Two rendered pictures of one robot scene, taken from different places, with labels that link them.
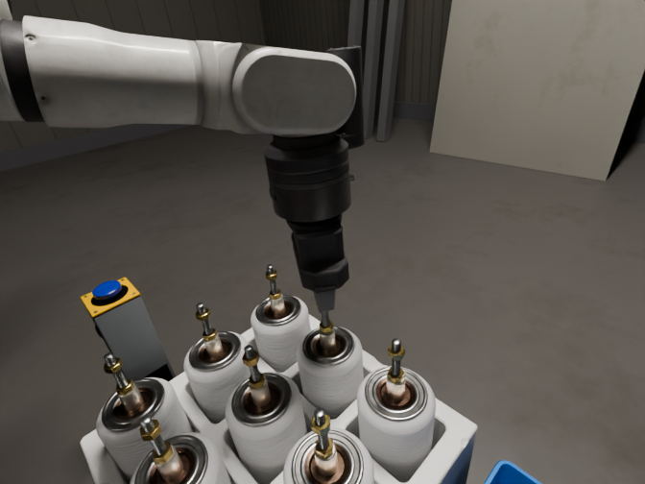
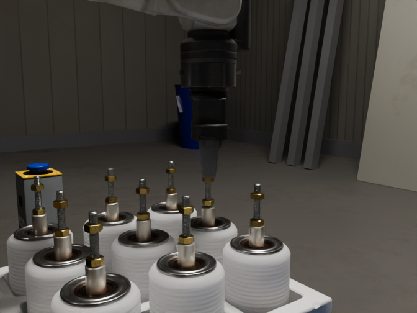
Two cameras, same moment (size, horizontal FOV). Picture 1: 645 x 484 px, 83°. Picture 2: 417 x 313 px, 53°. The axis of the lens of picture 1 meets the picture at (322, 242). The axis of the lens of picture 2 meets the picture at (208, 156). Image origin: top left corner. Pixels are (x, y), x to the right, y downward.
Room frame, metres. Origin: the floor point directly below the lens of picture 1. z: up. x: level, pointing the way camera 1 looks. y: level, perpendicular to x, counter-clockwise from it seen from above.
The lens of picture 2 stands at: (-0.29, -0.05, 0.47)
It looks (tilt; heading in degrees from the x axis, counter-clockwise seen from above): 9 degrees down; 5
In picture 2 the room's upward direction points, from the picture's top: straight up
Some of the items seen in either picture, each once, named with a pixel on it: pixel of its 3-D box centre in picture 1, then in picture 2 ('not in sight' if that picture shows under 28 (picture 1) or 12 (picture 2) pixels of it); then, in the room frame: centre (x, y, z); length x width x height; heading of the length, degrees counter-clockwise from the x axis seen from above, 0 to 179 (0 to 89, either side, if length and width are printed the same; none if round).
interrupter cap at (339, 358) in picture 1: (328, 345); (208, 223); (0.38, 0.01, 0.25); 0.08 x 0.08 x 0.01
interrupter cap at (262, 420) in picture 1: (261, 399); (143, 238); (0.30, 0.10, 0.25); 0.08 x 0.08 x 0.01
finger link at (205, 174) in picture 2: (324, 292); (209, 158); (0.35, 0.00, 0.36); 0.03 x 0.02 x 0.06; 98
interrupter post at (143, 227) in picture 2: (260, 392); (143, 230); (0.30, 0.10, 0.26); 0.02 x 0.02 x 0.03
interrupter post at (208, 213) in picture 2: (327, 338); (208, 216); (0.38, 0.01, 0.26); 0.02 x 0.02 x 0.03
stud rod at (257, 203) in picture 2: (395, 364); (257, 210); (0.29, -0.07, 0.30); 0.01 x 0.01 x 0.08
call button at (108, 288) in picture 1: (108, 292); (38, 169); (0.47, 0.34, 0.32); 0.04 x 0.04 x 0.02
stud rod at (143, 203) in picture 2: (253, 370); (143, 204); (0.30, 0.10, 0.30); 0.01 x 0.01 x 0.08
